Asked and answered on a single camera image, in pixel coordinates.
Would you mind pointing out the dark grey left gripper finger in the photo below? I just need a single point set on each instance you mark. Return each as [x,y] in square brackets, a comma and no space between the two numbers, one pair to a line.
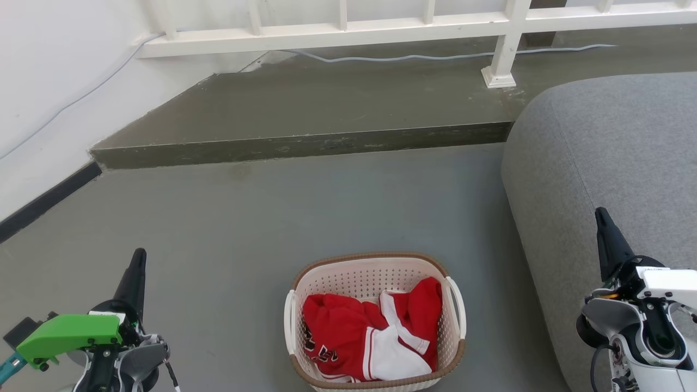
[132,283]

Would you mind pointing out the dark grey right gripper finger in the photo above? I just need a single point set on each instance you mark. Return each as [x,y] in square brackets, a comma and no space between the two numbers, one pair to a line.
[612,245]

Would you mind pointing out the green-covered left gripper body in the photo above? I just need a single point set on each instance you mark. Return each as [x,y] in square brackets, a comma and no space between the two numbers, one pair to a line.
[71,332]

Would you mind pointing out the white-covered right gripper body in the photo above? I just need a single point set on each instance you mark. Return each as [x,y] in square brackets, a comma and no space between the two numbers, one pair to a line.
[667,283]

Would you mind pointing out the cream perforated plastic laundry basket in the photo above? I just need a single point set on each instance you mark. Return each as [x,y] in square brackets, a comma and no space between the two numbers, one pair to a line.
[370,277]

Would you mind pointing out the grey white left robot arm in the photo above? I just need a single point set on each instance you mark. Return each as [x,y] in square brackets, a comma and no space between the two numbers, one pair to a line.
[130,365]

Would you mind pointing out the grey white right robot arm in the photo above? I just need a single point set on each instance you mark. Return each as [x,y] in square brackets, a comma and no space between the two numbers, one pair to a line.
[648,348]

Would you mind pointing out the grey fabric sofa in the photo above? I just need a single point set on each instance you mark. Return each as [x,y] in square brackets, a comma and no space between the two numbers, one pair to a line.
[610,163]

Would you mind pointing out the black baseboard strip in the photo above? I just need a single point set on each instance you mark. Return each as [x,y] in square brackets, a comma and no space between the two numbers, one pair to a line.
[49,198]

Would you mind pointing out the red basketball jersey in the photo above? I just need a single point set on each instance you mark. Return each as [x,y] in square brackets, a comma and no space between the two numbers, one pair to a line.
[337,332]

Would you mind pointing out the white wooden railing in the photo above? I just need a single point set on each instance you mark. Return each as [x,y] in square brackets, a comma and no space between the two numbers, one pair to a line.
[506,38]

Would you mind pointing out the white red-trimmed shorts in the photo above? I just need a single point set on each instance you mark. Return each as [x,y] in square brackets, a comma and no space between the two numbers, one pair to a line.
[395,354]

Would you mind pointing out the raised concrete step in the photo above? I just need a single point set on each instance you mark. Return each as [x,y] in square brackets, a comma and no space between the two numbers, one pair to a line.
[326,109]

